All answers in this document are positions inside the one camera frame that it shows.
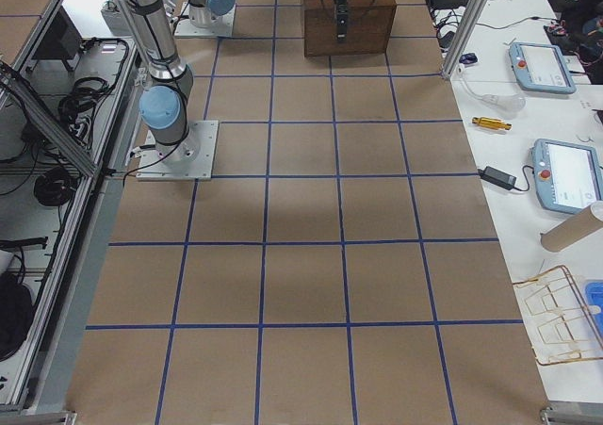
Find cardboard tube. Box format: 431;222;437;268
540;201;602;253

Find upper teach pendant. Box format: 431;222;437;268
508;42;577;95

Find black power adapter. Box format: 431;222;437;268
478;166;516;190

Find lower teach pendant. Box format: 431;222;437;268
531;139;602;214

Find clear light bulb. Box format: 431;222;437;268
456;65;526;114

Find aluminium frame post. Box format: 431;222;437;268
441;0;488;79

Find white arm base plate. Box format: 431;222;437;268
174;5;236;39
135;120;219;181

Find dark wooden cabinet box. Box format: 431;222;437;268
302;0;397;57

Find gold wire rack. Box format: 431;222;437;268
513;265;602;367

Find gold metal cylinder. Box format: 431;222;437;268
471;117;512;131

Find teach pendant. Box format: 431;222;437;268
508;42;577;95
531;139;602;214

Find blue plastic box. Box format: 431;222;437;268
584;281;603;335

